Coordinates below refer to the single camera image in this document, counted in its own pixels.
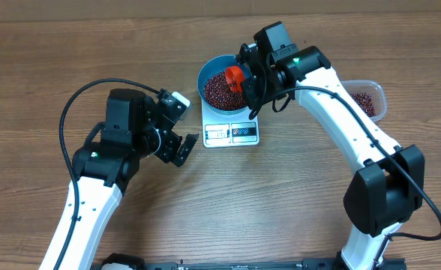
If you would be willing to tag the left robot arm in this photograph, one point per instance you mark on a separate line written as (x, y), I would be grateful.
(136, 126)

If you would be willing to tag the red beans in container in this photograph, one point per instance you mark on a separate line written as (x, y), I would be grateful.
(365, 101)

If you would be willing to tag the orange measuring scoop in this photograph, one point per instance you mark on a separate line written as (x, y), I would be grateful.
(234, 77)

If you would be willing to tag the clear plastic container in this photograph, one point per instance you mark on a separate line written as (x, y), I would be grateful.
(374, 90)

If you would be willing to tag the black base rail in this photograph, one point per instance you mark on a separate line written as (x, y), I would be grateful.
(124, 261)

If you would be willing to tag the red beans in bowl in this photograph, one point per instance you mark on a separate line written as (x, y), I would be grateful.
(218, 94)

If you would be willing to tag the blue bowl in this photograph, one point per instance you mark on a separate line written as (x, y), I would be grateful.
(216, 65)

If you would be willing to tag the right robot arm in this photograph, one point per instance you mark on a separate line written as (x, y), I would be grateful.
(387, 178)

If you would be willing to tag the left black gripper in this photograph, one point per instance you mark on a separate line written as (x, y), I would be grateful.
(168, 154)

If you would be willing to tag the white digital kitchen scale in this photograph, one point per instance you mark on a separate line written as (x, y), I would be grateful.
(228, 128)

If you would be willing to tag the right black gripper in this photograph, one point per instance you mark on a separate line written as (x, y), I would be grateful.
(251, 94)

